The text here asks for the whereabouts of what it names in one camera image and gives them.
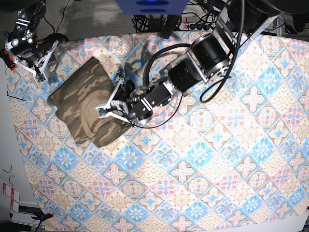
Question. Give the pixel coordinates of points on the black post under mount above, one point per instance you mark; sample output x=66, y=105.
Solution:
x=169, y=25

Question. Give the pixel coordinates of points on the white power strip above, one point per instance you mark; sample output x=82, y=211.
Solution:
x=196, y=27

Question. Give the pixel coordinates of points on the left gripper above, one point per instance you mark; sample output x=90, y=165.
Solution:
x=118, y=104

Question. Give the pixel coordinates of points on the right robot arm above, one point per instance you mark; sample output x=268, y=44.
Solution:
x=29, y=17

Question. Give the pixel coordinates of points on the camouflage T-shirt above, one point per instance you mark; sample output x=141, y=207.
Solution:
x=76, y=100

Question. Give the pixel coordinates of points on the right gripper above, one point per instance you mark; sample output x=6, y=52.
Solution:
x=32, y=57

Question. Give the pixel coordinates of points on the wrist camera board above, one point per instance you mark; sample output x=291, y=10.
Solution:
x=40, y=77
x=102, y=112

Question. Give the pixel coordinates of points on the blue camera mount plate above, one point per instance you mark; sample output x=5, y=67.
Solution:
x=152, y=7

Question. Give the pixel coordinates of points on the black red-tipped clamp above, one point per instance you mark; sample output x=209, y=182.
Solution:
x=8, y=60

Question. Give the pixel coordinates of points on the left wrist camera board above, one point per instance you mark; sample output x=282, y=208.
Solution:
x=102, y=112

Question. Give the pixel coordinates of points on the black clamp bottom left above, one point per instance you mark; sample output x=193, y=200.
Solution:
x=41, y=216

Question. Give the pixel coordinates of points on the patterned tile tablecloth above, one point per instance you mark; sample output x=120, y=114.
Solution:
x=241, y=159

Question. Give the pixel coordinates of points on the red white label sticker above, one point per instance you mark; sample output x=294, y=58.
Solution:
x=9, y=197

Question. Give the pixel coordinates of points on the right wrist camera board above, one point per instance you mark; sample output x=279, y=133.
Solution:
x=40, y=77

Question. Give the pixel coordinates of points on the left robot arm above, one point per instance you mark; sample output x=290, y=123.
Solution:
x=213, y=54

